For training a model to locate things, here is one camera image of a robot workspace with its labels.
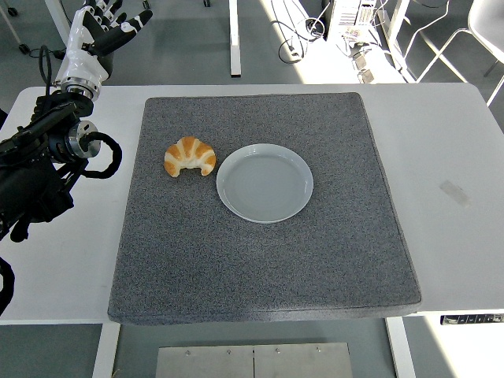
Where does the grey metal plate with screws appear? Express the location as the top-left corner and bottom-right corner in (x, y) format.
(154, 342), (352, 378)

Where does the white computer tower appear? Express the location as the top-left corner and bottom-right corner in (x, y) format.
(325, 0), (381, 43)

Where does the white desk leg narrow foot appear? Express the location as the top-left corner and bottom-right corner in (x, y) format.
(228, 0), (243, 78)

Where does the black looped floor cable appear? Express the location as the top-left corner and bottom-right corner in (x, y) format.
(270, 0), (328, 64)

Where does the white power strip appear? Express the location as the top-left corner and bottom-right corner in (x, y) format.
(351, 50), (380, 84)

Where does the grey felt mat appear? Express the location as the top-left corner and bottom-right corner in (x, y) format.
(107, 92), (422, 327)

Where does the white desk leg wide foot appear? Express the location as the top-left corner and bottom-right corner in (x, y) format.
(43, 0), (76, 44)

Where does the pale grey round plate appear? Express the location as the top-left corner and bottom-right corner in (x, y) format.
(216, 143), (315, 224)

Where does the white table leg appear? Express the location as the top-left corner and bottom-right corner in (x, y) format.
(384, 317), (417, 378)
(91, 322), (121, 378)

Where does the thin leg with black caster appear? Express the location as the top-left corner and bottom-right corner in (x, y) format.
(0, 0), (32, 55)

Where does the table height control panel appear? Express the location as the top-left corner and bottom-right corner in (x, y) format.
(439, 313), (504, 327)

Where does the white chair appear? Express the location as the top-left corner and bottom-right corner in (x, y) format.
(403, 0), (504, 107)

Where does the clear tape strip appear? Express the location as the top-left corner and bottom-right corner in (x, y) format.
(439, 180), (472, 209)

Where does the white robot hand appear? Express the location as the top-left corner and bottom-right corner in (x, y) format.
(54, 0), (154, 90)

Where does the golden croissant bread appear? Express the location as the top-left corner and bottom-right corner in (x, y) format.
(164, 135), (217, 178)

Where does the black floor cable with adapter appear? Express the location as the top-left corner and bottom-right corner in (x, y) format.
(28, 46), (66, 61)

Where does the white slanted desk leg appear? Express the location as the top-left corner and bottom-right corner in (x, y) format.
(387, 0), (418, 83)

